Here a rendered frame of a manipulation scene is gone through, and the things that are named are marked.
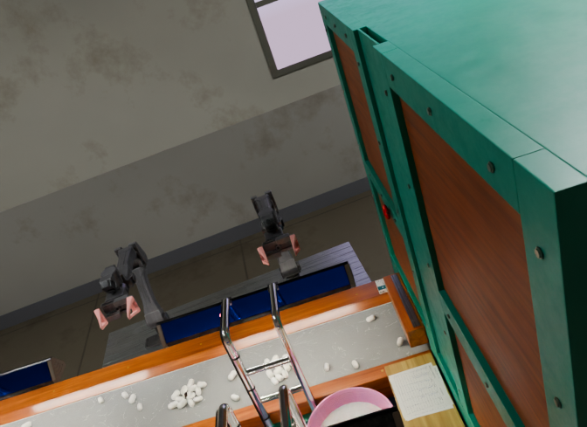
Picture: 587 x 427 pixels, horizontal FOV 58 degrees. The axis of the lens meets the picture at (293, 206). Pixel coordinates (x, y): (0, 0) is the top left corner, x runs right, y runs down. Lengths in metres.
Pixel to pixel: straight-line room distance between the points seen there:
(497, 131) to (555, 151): 0.07
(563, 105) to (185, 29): 3.37
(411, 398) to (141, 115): 2.89
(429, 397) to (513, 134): 1.18
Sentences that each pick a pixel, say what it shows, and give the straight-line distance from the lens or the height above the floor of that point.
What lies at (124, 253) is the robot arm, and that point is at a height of 1.11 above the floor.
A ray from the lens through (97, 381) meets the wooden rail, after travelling 2.29.
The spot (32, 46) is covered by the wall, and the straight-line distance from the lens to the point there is 3.97.
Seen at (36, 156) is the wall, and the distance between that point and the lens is 4.17.
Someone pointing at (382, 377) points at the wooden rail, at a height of 0.76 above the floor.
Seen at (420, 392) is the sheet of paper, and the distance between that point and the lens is 1.65.
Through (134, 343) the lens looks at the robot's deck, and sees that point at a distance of 2.53.
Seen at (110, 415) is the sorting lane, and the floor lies 0.74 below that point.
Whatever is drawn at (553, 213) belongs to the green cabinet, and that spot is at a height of 1.77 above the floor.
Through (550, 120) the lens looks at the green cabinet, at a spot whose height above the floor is 1.79.
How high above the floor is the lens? 2.02
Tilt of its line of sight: 27 degrees down
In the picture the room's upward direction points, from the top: 20 degrees counter-clockwise
